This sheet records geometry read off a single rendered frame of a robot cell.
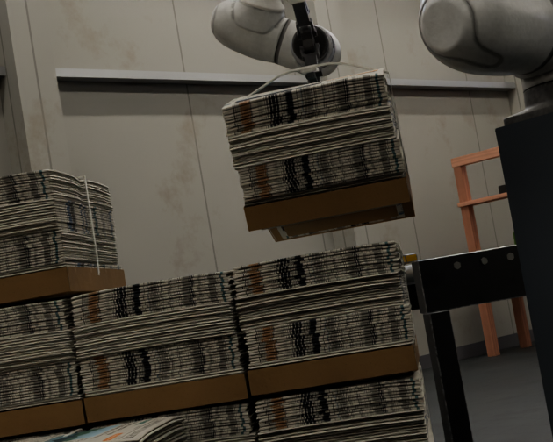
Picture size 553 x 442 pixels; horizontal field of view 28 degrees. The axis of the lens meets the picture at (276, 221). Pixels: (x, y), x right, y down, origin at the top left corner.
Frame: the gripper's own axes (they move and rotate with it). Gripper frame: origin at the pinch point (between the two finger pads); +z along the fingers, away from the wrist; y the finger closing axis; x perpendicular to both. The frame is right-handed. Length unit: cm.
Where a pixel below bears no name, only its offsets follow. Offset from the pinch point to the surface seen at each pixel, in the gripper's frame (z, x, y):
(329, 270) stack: 21.2, 1.6, 44.2
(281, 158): 20.1, 6.0, 23.8
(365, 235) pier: -712, 36, 62
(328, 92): 21.0, -4.2, 14.6
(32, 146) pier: -484, 224, -44
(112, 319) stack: 17, 42, 46
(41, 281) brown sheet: 22, 51, 36
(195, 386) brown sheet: 24, 28, 59
